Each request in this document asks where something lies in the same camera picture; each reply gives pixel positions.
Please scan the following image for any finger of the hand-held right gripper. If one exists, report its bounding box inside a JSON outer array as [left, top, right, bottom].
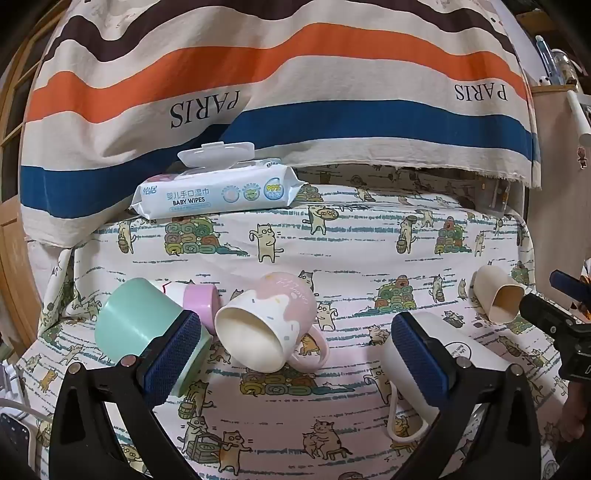
[[549, 270, 591, 313], [519, 292, 580, 344]]

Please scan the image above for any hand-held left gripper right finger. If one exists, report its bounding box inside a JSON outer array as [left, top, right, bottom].
[[390, 311, 543, 480]]

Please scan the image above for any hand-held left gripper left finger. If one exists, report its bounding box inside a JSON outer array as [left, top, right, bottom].
[[48, 309, 204, 480]]

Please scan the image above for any pink and white mug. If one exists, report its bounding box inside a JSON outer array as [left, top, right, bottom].
[[215, 271, 329, 372]]

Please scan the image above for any mint green cup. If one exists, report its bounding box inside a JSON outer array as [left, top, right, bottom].
[[95, 277, 214, 398]]

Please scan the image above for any small pink cup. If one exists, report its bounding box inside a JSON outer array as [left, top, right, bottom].
[[182, 284, 220, 335]]

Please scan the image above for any beige cup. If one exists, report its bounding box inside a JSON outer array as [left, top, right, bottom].
[[470, 264, 526, 324]]

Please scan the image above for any person's right hand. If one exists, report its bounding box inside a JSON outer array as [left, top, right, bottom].
[[560, 382, 591, 445]]

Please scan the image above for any clear plastic box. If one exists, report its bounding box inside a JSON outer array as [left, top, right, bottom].
[[478, 178, 511, 213]]

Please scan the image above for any cat print cloth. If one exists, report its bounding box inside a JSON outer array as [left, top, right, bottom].
[[18, 164, 568, 480]]

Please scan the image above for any baby wipes pack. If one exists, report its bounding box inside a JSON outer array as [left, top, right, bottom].
[[129, 142, 311, 220]]

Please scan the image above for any beige cardboard box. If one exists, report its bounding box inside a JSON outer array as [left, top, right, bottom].
[[529, 83, 583, 139]]

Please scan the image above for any clear bottle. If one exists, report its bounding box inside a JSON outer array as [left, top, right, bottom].
[[551, 48, 579, 86]]

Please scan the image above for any blue pen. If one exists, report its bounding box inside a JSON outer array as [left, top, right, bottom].
[[536, 34, 555, 86]]

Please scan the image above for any striped cloth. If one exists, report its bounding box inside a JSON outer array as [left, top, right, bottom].
[[18, 0, 543, 245]]

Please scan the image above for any white cable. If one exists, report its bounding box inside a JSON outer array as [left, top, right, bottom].
[[0, 392, 52, 422]]

